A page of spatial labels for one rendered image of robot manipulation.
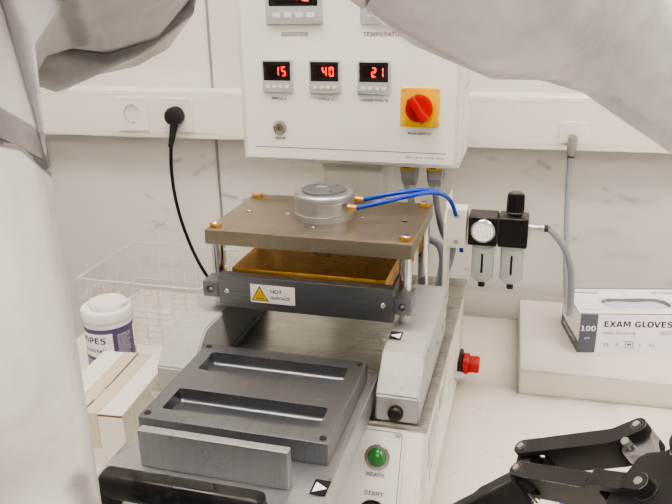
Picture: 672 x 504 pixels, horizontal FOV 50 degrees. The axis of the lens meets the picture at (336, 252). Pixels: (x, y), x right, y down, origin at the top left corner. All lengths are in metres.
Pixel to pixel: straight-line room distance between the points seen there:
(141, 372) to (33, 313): 0.94
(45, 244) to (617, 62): 0.30
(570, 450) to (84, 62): 0.38
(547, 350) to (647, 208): 0.36
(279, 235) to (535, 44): 0.62
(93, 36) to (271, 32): 0.76
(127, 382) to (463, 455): 0.52
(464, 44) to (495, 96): 1.08
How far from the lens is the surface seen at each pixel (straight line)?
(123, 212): 1.73
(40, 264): 0.25
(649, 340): 1.37
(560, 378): 1.27
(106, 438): 1.11
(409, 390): 0.84
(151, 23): 0.35
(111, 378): 1.18
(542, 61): 0.34
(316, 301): 0.91
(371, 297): 0.89
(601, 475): 0.48
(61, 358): 0.25
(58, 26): 0.32
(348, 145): 1.08
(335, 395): 0.78
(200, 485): 0.64
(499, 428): 1.19
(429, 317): 0.94
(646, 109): 0.44
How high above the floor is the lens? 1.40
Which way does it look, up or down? 20 degrees down
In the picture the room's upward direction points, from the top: 1 degrees counter-clockwise
